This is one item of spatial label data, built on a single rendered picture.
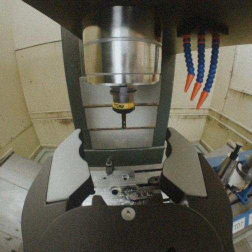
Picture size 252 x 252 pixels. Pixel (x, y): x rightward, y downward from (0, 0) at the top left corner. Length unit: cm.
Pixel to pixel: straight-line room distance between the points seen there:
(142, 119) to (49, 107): 95
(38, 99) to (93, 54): 121
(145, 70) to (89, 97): 57
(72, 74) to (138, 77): 63
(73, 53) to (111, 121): 48
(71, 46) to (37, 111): 86
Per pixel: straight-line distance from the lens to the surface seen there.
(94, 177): 61
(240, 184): 39
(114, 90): 26
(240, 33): 33
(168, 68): 80
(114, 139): 85
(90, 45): 22
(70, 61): 80
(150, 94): 74
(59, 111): 130
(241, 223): 71
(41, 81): 133
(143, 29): 21
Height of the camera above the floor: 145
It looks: 26 degrees down
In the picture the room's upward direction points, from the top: straight up
